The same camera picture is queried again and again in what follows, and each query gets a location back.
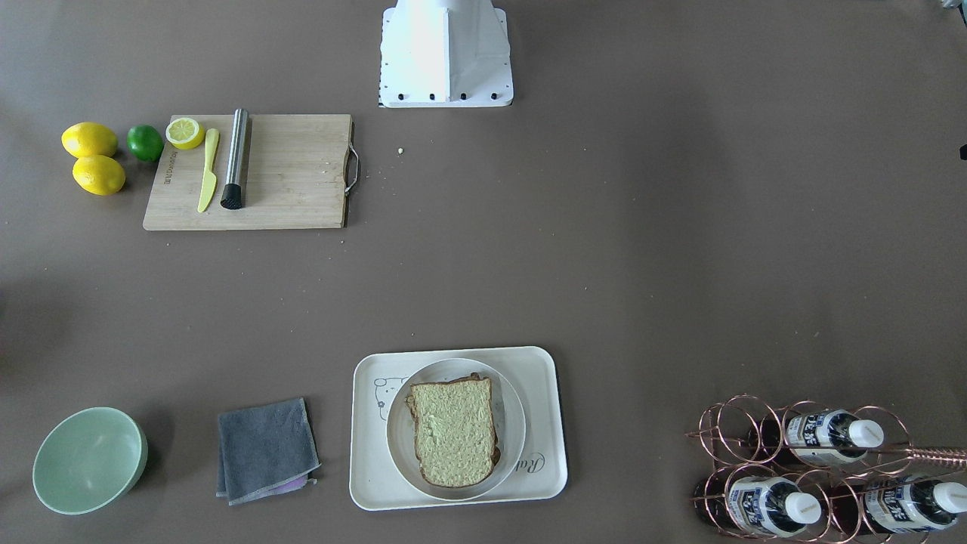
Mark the steel muddler black tip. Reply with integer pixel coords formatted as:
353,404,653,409
220,108,251,210

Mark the grey folded cloth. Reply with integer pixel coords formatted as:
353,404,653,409
215,398,321,505

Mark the tea bottle front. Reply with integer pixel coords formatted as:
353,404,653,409
742,409,885,469

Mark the tea bottle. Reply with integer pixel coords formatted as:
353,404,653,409
742,409,885,469
692,476,823,538
826,474,966,535

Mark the copper wire bottle rack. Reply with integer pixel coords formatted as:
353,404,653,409
690,394,965,543

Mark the halved lemon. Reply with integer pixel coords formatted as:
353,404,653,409
165,117,206,150

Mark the bread slice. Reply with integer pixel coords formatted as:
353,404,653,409
405,372,502,469
408,376,499,489

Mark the wooden cutting board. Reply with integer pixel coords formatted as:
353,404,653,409
143,114,358,231

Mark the green lime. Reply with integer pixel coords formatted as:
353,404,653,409
125,124,165,162

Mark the whole yellow lemon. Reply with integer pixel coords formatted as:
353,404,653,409
72,155,125,196
61,122,118,158

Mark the yellow plastic knife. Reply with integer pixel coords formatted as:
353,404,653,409
196,128,220,213

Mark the white plate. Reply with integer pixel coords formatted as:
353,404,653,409
386,357,527,502

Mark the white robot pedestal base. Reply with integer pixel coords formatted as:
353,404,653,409
378,1,514,108

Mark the green bowl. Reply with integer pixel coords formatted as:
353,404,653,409
32,406,148,515

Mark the cream rabbit tray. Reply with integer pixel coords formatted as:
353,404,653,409
349,345,569,511

